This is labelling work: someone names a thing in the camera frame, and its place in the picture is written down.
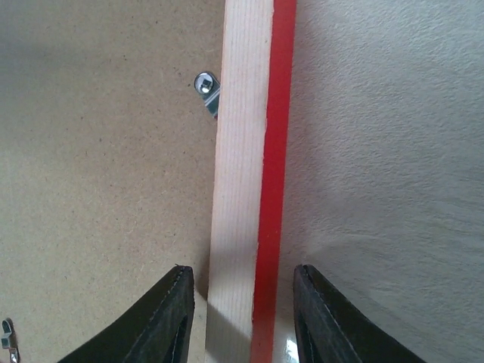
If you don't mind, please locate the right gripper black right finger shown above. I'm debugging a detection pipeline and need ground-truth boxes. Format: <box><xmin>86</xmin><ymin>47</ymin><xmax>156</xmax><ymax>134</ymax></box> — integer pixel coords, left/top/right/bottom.
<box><xmin>293</xmin><ymin>265</ymin><xmax>423</xmax><ymax>363</ymax></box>

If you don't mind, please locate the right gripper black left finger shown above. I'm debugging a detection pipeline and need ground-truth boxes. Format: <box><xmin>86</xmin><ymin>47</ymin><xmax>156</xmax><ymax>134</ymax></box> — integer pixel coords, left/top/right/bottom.
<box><xmin>61</xmin><ymin>265</ymin><xmax>195</xmax><ymax>363</ymax></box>

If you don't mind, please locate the red wooden picture frame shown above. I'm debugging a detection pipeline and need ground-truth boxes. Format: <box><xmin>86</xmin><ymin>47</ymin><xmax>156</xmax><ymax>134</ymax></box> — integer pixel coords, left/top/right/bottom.
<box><xmin>206</xmin><ymin>1</ymin><xmax>296</xmax><ymax>362</ymax></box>

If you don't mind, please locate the metal retaining clip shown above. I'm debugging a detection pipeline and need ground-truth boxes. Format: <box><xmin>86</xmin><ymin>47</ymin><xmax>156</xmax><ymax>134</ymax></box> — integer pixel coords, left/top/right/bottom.
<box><xmin>194</xmin><ymin>71</ymin><xmax>221</xmax><ymax>119</ymax></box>
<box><xmin>1</xmin><ymin>318</ymin><xmax>20</xmax><ymax>363</ymax></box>

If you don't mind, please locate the brown frame backing board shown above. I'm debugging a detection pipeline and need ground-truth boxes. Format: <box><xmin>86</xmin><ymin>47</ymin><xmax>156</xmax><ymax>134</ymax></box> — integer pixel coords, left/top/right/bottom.
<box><xmin>1</xmin><ymin>1</ymin><xmax>224</xmax><ymax>362</ymax></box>

